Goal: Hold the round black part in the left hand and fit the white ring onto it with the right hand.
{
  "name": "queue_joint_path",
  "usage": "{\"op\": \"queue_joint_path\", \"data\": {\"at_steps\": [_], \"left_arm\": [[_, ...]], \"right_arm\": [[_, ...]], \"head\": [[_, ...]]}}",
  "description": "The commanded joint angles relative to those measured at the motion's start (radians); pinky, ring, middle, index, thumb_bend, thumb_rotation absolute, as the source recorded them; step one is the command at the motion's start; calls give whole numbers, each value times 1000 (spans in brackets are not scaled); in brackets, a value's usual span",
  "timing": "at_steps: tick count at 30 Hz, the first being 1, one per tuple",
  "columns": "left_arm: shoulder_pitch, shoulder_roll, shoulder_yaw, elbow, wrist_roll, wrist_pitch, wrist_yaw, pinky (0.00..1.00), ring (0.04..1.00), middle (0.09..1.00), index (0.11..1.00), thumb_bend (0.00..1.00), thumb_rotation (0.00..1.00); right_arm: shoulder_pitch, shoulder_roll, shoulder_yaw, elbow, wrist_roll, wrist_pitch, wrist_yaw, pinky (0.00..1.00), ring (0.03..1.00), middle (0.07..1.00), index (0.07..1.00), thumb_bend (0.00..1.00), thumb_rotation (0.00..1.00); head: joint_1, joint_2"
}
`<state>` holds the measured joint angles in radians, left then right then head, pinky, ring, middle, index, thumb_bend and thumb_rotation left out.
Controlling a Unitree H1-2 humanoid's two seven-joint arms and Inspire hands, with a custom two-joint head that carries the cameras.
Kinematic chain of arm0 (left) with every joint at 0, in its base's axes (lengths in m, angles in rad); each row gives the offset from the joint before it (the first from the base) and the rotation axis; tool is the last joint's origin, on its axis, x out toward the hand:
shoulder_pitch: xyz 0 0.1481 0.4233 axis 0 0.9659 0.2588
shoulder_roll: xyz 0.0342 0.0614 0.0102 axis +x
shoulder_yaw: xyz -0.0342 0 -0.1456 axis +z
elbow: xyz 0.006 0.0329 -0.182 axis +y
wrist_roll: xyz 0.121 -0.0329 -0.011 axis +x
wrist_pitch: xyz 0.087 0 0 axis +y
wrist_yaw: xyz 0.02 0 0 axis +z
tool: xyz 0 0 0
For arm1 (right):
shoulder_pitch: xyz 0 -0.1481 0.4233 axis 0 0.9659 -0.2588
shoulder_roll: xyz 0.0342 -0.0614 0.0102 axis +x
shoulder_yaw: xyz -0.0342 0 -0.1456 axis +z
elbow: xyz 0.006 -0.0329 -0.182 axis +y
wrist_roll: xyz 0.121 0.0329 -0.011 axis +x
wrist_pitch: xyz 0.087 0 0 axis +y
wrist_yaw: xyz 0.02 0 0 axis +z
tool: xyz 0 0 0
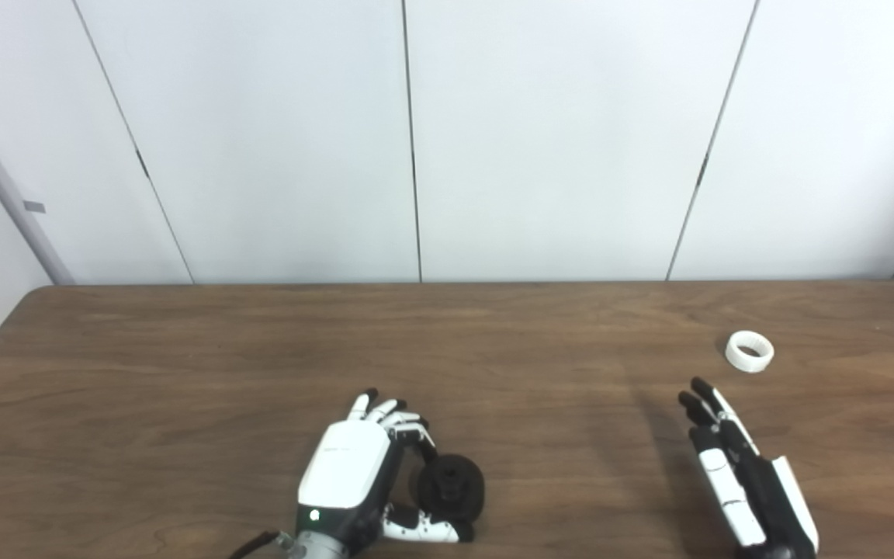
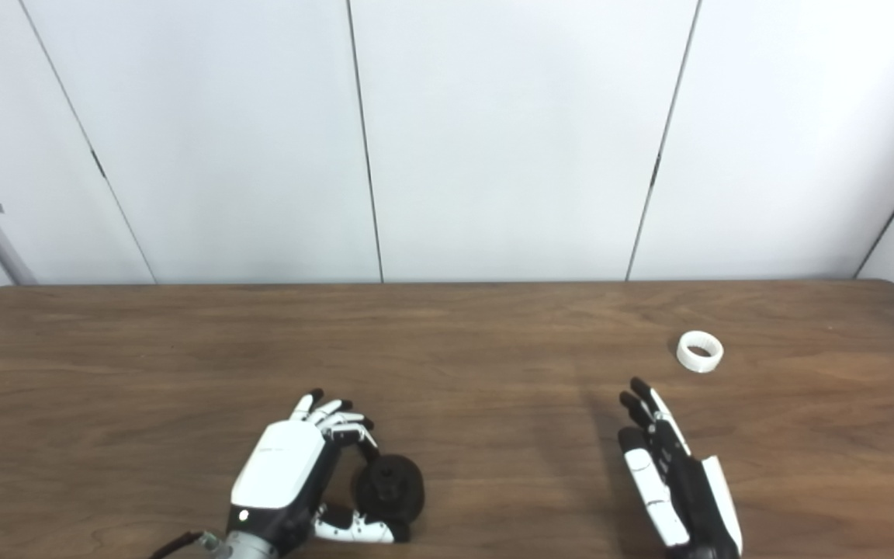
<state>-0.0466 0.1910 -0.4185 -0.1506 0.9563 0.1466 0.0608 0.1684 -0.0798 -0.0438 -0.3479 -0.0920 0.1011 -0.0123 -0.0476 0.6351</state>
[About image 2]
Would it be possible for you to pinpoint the white plastic ring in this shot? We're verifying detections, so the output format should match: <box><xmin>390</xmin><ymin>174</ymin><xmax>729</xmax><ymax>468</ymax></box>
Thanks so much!
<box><xmin>677</xmin><ymin>331</ymin><xmax>724</xmax><ymax>373</ymax></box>

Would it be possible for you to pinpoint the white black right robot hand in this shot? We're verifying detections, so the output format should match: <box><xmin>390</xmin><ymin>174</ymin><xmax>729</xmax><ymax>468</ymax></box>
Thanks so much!
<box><xmin>619</xmin><ymin>378</ymin><xmax>743</xmax><ymax>559</ymax></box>

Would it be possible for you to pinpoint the round black plastic part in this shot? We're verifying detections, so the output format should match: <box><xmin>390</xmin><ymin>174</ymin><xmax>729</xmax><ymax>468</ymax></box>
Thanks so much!
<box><xmin>351</xmin><ymin>455</ymin><xmax>425</xmax><ymax>523</ymax></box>

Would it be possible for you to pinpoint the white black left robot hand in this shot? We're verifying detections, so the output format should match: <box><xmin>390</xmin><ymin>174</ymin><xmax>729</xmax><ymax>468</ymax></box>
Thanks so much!
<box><xmin>227</xmin><ymin>389</ymin><xmax>411</xmax><ymax>556</ymax></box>

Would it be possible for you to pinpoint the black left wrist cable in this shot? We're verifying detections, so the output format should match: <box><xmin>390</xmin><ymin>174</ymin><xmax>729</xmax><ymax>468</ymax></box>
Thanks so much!
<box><xmin>148</xmin><ymin>531</ymin><xmax>209</xmax><ymax>559</ymax></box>

